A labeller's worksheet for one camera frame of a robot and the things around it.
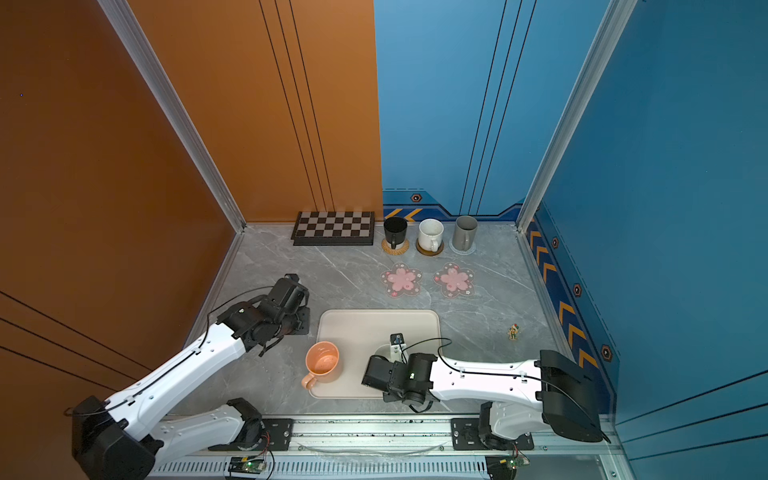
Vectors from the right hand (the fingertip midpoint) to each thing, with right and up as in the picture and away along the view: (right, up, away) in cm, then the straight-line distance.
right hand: (389, 390), depth 76 cm
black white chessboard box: (-25, +45, +40) cm, 65 cm away
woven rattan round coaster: (-1, +37, +36) cm, 52 cm away
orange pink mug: (-19, +4, +8) cm, 21 cm away
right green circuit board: (+27, -16, -6) cm, 32 cm away
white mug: (+14, +42, +30) cm, 53 cm away
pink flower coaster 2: (+22, +25, +27) cm, 43 cm away
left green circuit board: (-34, -15, -5) cm, 38 cm away
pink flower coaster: (+4, +26, +28) cm, 38 cm away
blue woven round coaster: (+27, +35, +35) cm, 57 cm away
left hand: (-23, +18, +4) cm, 30 cm away
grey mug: (+26, +41, +29) cm, 56 cm away
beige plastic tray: (-10, +10, +16) cm, 21 cm away
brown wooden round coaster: (+13, +35, +34) cm, 51 cm away
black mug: (+2, +43, +30) cm, 52 cm away
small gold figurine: (+37, +11, +14) cm, 42 cm away
